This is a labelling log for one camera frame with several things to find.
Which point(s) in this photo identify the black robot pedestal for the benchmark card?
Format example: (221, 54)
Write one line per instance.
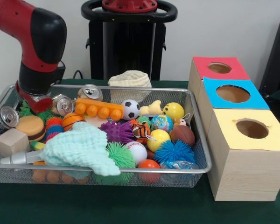
(128, 46)

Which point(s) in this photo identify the orange plastic block tray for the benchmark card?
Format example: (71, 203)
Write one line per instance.
(99, 106)

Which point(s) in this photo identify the cream knitted cloth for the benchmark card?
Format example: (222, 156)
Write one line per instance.
(130, 80)

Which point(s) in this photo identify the green spiky ball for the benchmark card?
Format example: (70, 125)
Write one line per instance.
(25, 110)
(120, 155)

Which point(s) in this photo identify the purple spiky ball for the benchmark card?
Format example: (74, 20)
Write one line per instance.
(116, 133)

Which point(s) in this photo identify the wooden box with three holes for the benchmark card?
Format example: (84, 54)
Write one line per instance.
(247, 175)

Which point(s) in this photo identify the striped tiger plush toy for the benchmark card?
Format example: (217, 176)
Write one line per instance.
(142, 131)

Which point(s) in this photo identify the black flat panel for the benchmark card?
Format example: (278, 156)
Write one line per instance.
(277, 51)

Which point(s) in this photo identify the white baseball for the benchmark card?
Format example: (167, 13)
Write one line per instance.
(138, 150)

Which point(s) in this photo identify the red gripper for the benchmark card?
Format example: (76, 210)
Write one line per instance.
(42, 105)

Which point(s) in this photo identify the mint green cloth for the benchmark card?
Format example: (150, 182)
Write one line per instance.
(77, 147)

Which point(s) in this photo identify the brown toy football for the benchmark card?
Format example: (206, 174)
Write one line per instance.
(183, 135)

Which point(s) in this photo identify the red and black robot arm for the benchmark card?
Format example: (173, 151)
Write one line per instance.
(37, 35)

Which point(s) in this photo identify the blue spiky ball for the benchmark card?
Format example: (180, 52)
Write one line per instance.
(175, 151)

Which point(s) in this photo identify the small soccer ball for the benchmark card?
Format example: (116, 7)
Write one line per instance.
(130, 109)

